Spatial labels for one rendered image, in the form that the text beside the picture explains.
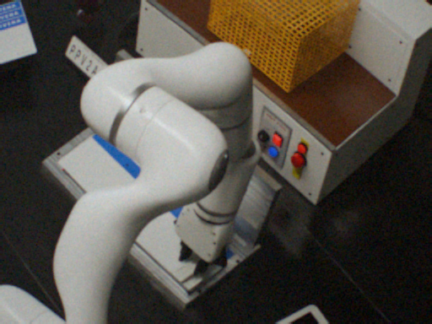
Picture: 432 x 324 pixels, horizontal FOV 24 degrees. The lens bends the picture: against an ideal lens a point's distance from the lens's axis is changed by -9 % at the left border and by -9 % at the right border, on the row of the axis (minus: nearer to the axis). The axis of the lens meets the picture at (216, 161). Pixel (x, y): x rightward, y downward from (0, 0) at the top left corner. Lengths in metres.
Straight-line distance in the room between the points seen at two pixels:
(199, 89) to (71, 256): 0.30
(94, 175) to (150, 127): 0.80
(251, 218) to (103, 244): 0.67
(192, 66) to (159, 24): 0.81
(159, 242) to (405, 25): 0.66
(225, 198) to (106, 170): 0.40
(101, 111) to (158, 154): 0.10
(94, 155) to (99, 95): 0.79
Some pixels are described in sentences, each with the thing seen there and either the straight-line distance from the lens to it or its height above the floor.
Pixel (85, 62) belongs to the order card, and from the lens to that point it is 2.37.
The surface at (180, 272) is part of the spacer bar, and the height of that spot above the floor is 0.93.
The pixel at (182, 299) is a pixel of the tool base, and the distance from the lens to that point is 2.05.
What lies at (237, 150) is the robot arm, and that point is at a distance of 1.72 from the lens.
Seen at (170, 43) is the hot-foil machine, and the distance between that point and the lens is 2.29.
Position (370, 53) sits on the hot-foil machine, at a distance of 2.19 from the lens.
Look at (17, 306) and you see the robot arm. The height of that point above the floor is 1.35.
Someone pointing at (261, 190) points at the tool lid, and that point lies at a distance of 2.02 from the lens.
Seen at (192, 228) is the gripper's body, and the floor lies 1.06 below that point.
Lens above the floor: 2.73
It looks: 54 degrees down
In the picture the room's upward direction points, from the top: 10 degrees clockwise
